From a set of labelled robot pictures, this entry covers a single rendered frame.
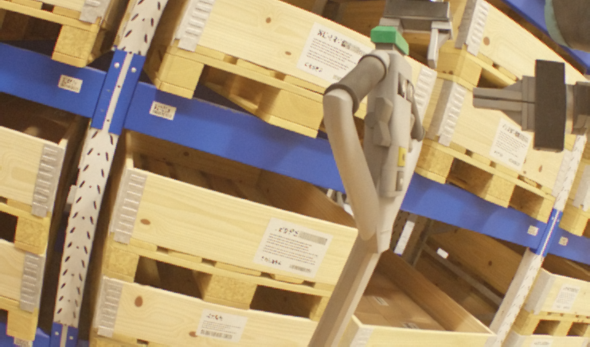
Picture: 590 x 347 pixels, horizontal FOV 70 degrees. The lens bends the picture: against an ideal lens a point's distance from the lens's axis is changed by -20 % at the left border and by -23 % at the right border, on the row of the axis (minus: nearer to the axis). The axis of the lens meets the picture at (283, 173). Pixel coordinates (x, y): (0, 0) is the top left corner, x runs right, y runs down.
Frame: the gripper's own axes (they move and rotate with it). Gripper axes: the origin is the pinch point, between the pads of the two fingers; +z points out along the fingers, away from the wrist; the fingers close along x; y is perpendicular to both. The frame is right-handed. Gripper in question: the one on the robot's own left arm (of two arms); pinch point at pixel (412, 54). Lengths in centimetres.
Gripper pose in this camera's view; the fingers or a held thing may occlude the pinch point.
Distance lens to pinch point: 91.3
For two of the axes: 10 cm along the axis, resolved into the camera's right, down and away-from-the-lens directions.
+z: -3.0, 8.6, -4.2
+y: 3.4, 5.0, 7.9
